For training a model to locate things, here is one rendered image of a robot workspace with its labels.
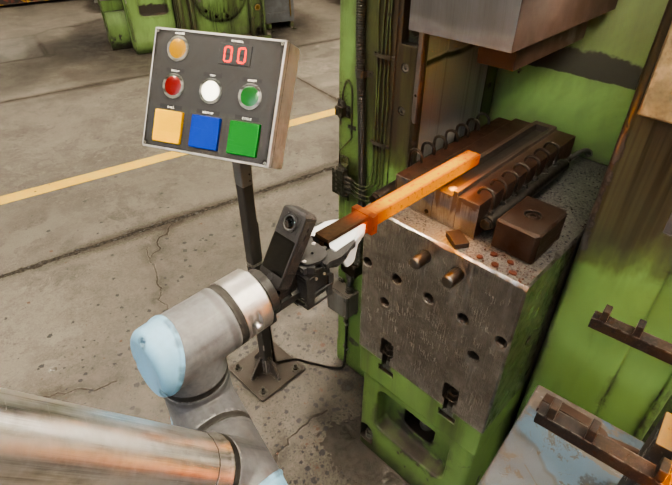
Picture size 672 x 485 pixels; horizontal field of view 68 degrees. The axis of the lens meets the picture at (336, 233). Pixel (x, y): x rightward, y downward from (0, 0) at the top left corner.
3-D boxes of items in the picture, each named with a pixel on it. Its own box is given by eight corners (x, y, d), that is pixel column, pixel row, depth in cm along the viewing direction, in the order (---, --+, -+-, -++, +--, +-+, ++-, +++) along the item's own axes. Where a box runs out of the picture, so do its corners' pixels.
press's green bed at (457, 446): (452, 527, 140) (481, 433, 113) (355, 441, 161) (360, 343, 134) (543, 405, 172) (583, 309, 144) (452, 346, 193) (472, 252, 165)
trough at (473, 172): (457, 198, 96) (458, 192, 95) (434, 188, 99) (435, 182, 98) (555, 132, 120) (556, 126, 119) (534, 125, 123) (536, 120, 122)
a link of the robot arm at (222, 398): (193, 478, 66) (174, 425, 59) (166, 413, 74) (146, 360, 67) (257, 442, 70) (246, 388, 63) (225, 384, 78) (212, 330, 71)
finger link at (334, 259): (340, 239, 77) (297, 263, 73) (340, 230, 76) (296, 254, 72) (362, 253, 75) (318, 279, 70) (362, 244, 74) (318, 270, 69)
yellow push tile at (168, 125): (178, 144, 116) (182, 112, 115) (151, 139, 118) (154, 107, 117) (183, 145, 118) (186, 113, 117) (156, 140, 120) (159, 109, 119)
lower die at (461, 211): (473, 238, 97) (480, 201, 92) (394, 199, 109) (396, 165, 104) (567, 165, 121) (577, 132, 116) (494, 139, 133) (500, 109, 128)
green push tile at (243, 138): (255, 158, 111) (259, 124, 110) (225, 152, 113) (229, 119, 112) (258, 158, 113) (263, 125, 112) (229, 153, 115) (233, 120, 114)
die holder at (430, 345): (482, 435, 112) (527, 288, 86) (358, 343, 134) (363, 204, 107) (585, 309, 144) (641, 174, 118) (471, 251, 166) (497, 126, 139)
